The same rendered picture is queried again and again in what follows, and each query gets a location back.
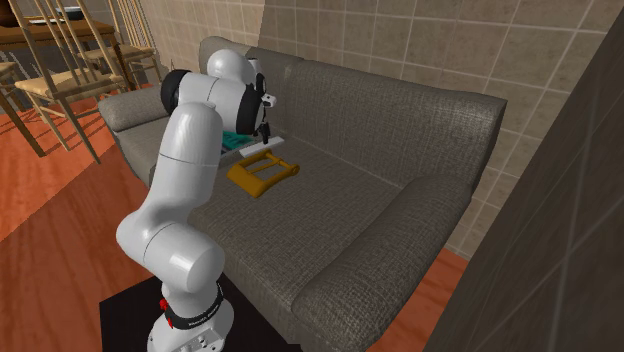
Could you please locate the white remote control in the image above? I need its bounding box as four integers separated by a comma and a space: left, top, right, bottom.
238, 135, 286, 159

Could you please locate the teal book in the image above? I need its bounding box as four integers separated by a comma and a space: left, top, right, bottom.
220, 129, 259, 158

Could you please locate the black robot stand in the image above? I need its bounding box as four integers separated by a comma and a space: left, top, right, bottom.
99, 272, 303, 352

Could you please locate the yellow flat frame object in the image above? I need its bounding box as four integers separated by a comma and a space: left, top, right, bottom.
225, 149, 301, 199

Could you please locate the grey fabric sofa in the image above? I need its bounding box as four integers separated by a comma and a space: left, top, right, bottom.
97, 35, 508, 352

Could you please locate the wooden chair with woven seat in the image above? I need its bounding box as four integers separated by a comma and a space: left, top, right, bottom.
77, 0, 164, 89
6, 0, 129, 165

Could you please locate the wooden dining table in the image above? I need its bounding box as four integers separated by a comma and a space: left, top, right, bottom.
0, 5, 138, 92

